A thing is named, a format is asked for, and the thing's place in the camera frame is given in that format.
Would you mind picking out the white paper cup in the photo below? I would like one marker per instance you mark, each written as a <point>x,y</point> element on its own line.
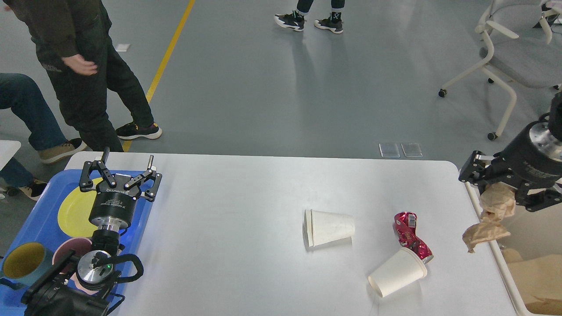
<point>325,227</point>
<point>400,270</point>

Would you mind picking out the crushed red can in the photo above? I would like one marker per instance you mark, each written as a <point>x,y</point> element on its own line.
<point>405,224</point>

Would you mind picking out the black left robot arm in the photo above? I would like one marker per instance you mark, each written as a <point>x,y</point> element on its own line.
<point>83,285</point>

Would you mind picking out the teal mug yellow inside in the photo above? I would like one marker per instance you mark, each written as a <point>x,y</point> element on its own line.
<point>25,265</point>

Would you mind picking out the white table edge left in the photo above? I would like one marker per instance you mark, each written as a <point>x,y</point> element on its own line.
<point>8,149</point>

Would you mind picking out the brown paper front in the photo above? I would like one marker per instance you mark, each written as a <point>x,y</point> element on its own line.
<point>497,202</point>

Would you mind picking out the lying white paper cup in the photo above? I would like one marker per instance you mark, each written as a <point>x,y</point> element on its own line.
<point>325,227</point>

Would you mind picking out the grey office chair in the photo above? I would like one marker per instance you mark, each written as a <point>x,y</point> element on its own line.
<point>517,43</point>

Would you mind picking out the white plastic bin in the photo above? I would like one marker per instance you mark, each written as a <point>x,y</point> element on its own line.
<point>533,235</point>

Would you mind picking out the seated person in jeans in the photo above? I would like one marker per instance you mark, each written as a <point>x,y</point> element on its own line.
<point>21,94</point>

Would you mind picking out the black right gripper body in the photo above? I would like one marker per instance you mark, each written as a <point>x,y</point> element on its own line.
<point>533,158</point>

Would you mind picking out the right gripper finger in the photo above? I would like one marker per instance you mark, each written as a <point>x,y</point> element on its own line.
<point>539,200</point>
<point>482,171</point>

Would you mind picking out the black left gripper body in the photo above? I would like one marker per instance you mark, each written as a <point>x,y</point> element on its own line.
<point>118,203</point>

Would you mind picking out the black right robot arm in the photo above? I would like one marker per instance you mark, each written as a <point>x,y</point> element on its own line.
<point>555,114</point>

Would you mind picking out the yellow plastic plate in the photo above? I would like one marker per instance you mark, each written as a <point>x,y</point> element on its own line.
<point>74,213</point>

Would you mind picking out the person in black trousers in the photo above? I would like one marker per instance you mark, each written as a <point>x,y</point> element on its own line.
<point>74,46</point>

